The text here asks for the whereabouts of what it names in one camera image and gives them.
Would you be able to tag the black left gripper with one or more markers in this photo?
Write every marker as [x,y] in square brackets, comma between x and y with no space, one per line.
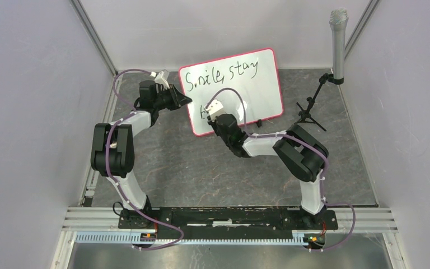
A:
[181,100]

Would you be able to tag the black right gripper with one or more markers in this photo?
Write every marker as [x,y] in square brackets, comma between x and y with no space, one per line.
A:
[209,120]

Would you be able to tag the pink framed whiteboard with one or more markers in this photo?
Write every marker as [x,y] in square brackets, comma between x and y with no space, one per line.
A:
[246,84]

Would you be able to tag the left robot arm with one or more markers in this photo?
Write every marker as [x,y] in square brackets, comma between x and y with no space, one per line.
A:
[113,152]

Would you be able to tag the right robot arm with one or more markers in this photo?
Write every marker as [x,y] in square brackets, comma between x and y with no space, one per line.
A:
[303,155]

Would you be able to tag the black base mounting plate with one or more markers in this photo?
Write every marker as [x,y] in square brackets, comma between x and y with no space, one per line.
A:
[231,223]

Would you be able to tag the silver microphone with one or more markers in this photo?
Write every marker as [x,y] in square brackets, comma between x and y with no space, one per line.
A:
[338,24]

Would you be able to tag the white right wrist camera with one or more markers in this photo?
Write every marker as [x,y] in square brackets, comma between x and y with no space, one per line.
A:
[215,109]

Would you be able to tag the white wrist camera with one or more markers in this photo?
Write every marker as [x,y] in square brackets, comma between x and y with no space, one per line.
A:
[215,109]
[161,78]

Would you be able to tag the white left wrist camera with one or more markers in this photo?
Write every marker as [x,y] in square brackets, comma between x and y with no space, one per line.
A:
[161,78]

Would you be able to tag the blue toothed cable strip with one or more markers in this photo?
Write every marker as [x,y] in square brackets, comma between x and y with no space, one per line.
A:
[137,238]

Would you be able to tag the aluminium rail frame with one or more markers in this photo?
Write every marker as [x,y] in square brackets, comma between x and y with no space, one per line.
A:
[368,220]

